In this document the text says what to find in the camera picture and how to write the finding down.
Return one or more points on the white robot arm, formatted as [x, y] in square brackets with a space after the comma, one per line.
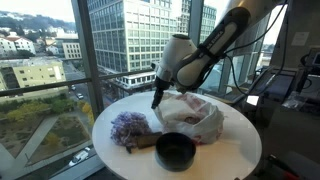
[184, 65]

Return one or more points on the purple patterned clothing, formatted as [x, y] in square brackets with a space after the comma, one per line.
[127, 126]

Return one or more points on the grey desk with equipment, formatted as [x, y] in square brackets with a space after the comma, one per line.
[293, 126]

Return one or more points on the computer monitor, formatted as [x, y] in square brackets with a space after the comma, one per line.
[274, 87]

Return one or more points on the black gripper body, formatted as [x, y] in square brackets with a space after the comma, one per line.
[161, 86]

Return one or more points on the brown board eraser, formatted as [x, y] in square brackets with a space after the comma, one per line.
[147, 140]

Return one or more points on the white red plastic bag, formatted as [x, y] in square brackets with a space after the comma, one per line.
[192, 116]

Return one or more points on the black bowl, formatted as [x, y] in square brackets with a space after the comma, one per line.
[175, 151]

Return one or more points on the white round table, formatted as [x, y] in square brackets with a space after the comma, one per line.
[235, 155]

